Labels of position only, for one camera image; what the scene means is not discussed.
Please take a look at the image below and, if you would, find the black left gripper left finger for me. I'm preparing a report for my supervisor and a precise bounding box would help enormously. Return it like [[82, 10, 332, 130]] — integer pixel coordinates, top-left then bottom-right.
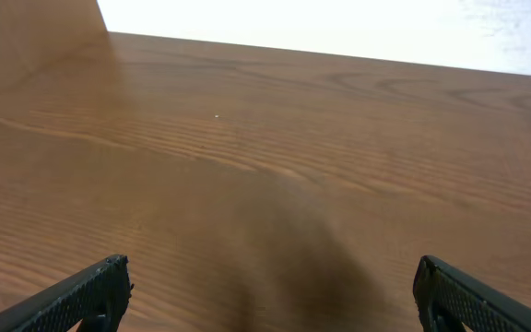
[[0, 255, 133, 332]]

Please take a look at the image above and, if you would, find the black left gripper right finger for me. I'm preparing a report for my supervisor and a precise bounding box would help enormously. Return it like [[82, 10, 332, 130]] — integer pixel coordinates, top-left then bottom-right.
[[413, 255, 531, 332]]

